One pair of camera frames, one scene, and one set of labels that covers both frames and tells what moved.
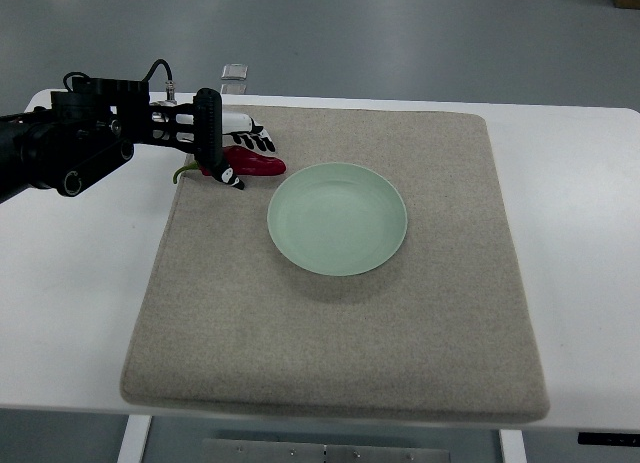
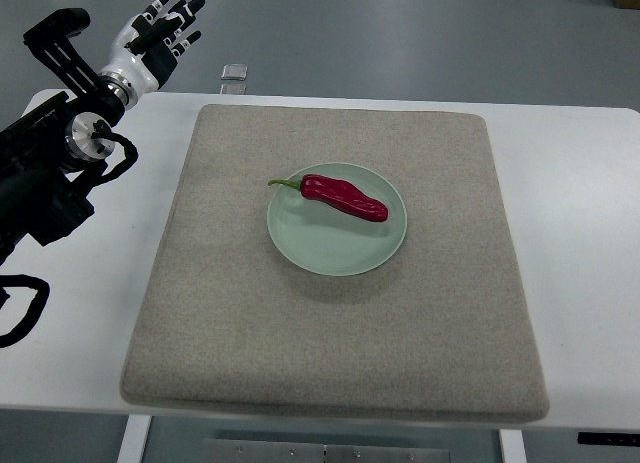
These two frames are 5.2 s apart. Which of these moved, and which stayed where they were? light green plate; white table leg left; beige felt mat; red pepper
Moved: red pepper
Stayed: light green plate; white table leg left; beige felt mat
